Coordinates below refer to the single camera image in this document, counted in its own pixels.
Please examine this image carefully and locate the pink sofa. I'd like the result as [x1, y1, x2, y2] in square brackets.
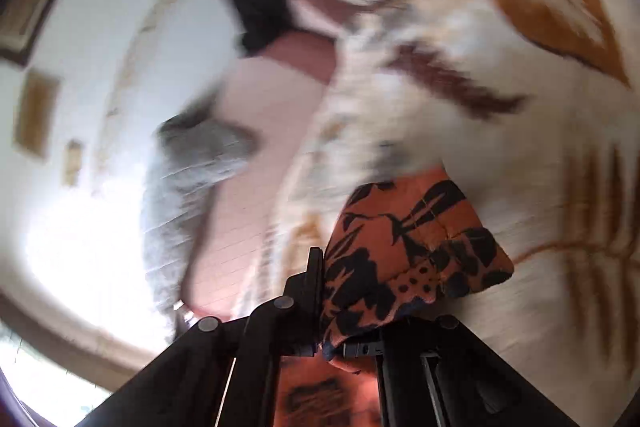
[182, 0, 358, 319]

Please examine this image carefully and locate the leaf pattern cream blanket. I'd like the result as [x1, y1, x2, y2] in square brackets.
[234, 0, 639, 426]

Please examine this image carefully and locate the grey quilted pillow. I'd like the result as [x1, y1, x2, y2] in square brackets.
[141, 108, 258, 341]

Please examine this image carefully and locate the beige wall switch plate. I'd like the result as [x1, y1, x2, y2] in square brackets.
[63, 140, 84, 187]

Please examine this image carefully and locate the orange black floral garment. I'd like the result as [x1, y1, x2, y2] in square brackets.
[274, 167, 514, 426]

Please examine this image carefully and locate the small framed wall plaque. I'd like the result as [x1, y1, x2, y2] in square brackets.
[13, 68, 61, 160]

